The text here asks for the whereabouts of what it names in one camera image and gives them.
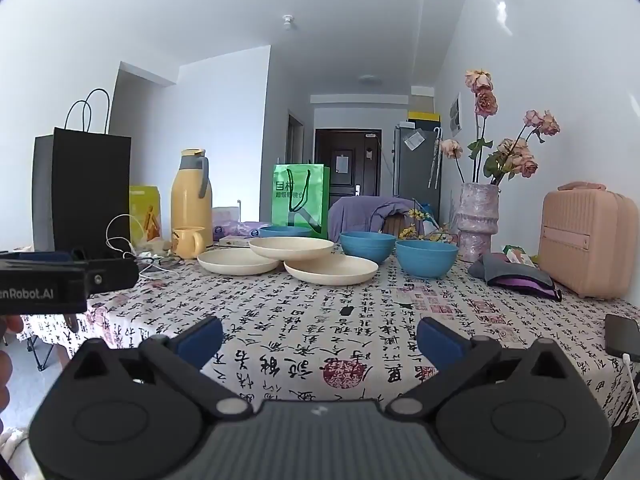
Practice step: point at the pink small suitcase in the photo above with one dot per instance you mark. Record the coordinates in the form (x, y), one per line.
(588, 239)

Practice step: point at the grey purple cloth pouch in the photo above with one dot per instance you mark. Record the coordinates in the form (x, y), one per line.
(496, 270)

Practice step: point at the calligraphy print tablecloth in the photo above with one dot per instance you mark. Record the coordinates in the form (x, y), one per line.
(286, 339)

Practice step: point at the yellow snack package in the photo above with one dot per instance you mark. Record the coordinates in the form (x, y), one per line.
(144, 211)

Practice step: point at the wooden chair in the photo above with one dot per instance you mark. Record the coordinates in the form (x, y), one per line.
(401, 227)

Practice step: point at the white book box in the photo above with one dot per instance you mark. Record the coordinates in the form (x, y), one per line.
(234, 241)

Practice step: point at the yellow mug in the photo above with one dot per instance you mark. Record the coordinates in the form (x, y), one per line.
(188, 243)

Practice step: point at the blue bowl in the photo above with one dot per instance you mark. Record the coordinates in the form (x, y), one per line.
(373, 246)
(286, 231)
(426, 259)

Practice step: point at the green white snack pack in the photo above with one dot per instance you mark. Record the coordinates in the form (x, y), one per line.
(516, 254)

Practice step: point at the black paper bag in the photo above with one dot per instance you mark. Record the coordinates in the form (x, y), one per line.
(80, 189)

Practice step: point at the dried pink roses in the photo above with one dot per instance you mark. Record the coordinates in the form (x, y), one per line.
(508, 158)

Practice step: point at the grey refrigerator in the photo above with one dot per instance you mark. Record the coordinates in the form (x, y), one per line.
(416, 162)

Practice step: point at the dark entrance door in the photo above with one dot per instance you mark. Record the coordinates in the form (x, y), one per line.
(353, 157)

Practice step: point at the person's left hand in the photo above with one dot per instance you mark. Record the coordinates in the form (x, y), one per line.
(13, 324)

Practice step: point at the black phone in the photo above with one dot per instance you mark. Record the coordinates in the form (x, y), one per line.
(622, 336)

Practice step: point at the yellow thermos jug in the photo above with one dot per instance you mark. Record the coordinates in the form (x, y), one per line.
(191, 194)

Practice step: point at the purple tissue pack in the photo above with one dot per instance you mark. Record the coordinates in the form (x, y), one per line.
(227, 222)

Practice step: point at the cream plate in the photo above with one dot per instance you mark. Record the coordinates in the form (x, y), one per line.
(333, 270)
(236, 262)
(292, 248)

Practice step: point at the pink textured vase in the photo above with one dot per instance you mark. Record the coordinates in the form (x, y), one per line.
(477, 220)

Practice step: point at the yellow box on fridge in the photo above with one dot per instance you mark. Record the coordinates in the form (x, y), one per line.
(425, 116)

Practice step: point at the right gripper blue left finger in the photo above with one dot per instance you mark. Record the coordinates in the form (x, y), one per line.
(198, 344)

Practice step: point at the yellow flower branch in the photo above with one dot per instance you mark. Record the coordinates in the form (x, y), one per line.
(423, 226)

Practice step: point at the purple jacket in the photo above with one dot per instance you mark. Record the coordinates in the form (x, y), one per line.
(364, 213)

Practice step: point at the green paper shopping bag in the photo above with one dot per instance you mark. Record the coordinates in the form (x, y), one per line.
(300, 197)

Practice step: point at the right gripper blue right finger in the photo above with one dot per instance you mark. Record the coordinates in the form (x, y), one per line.
(440, 345)

